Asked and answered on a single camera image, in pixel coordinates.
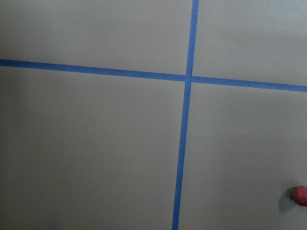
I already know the red strawberry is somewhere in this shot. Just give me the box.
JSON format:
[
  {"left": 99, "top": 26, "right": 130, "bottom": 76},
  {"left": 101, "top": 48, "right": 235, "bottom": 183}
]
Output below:
[{"left": 291, "top": 185, "right": 307, "bottom": 207}]

